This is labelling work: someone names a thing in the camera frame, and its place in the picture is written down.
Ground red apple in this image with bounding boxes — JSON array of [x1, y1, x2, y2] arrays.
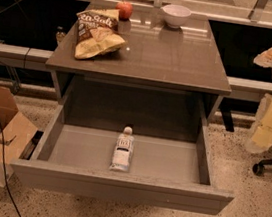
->
[[116, 1, 133, 20]]

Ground white bowl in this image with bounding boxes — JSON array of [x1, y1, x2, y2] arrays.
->
[[162, 4, 191, 28]]

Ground yellow chip bag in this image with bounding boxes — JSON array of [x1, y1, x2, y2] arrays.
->
[[75, 9, 125, 60]]

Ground grey open drawer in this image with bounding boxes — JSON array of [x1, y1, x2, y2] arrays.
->
[[7, 68, 248, 217]]

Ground grey cabinet counter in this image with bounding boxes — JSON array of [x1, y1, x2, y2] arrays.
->
[[46, 6, 231, 117]]

